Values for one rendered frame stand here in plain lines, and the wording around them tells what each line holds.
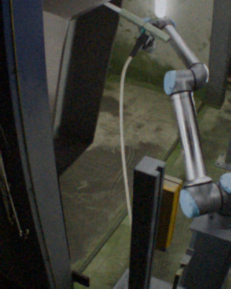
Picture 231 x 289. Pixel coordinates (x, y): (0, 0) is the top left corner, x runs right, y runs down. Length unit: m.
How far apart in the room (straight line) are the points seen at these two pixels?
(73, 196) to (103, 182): 0.27
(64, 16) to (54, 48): 0.18
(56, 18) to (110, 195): 1.68
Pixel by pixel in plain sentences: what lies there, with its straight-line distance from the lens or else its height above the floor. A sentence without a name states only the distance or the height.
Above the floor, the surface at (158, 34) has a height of 1.44.
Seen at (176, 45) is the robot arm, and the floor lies 1.32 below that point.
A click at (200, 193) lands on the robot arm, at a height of 0.90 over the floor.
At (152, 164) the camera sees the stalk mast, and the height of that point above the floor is 1.64.
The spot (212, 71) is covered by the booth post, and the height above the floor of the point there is 0.41.
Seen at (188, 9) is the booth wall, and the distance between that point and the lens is 4.02.
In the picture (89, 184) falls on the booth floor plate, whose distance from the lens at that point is 3.29.
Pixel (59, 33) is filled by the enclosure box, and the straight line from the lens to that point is 1.94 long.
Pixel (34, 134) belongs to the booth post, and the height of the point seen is 1.48.
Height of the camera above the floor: 2.28
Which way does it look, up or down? 36 degrees down
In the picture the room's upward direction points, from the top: straight up
